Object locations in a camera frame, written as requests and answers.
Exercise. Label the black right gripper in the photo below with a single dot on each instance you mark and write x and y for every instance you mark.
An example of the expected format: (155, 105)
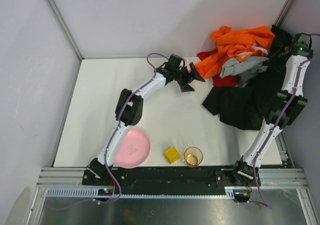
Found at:
(279, 49)

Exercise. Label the orange cloth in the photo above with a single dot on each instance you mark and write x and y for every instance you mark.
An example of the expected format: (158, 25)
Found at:
(238, 44)

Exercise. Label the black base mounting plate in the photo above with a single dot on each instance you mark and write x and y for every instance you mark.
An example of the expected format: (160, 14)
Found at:
(172, 181)

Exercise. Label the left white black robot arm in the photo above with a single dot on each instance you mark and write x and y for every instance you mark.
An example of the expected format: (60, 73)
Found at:
(129, 109)

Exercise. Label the yellow cube block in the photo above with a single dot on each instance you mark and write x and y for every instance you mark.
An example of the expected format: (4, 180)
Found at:
(172, 155)

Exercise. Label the grey light blue cloth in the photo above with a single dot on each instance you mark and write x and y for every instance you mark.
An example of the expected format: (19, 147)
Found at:
(245, 70)

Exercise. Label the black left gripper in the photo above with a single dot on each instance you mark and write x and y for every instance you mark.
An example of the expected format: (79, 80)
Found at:
(186, 77)

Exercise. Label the red cloth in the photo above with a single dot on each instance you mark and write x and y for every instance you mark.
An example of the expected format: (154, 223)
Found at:
(225, 81)

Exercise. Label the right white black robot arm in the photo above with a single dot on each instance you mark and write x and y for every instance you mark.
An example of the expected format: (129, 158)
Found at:
(280, 111)

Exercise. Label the amber transparent plastic cup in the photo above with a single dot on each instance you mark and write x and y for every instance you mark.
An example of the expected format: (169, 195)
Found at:
(193, 156)

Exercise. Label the aluminium front frame rail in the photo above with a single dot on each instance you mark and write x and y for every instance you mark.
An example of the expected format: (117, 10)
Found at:
(266, 177)

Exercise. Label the black cloth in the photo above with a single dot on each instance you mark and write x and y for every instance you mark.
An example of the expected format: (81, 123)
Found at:
(245, 107)

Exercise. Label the pink round plate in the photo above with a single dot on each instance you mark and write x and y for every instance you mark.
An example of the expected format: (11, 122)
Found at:
(134, 150)

